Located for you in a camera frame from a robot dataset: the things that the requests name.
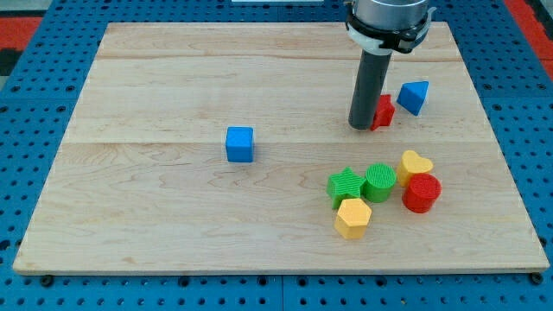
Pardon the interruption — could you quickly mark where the red cylinder block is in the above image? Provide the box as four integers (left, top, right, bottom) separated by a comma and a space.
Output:
402, 173, 442, 213

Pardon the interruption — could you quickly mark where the green star block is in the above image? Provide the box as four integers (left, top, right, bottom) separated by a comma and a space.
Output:
326, 167, 366, 210

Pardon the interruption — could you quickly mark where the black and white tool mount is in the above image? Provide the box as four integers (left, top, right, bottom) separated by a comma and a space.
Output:
345, 2, 435, 55

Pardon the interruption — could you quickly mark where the wooden board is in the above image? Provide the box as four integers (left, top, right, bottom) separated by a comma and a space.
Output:
13, 22, 550, 276

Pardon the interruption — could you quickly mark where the blue cube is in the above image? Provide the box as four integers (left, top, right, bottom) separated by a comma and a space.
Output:
225, 126, 254, 162

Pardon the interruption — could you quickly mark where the yellow hexagon block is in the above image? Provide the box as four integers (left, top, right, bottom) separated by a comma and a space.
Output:
334, 198, 372, 239

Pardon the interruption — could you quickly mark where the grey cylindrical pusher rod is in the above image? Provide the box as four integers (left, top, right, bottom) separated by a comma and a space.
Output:
348, 51, 391, 130

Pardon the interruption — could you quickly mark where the blue triangular prism block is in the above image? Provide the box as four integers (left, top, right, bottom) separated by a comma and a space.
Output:
397, 80, 429, 116

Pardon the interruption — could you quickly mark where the yellow heart block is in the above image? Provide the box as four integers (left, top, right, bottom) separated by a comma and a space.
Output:
396, 149, 434, 187

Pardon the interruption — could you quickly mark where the red star block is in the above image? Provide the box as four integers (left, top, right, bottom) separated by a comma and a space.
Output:
370, 94, 396, 131

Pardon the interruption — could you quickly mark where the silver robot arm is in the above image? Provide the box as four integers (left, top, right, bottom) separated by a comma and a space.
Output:
345, 0, 435, 130

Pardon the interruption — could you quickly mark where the green cylinder block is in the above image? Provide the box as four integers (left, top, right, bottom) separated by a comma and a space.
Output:
361, 162, 397, 203

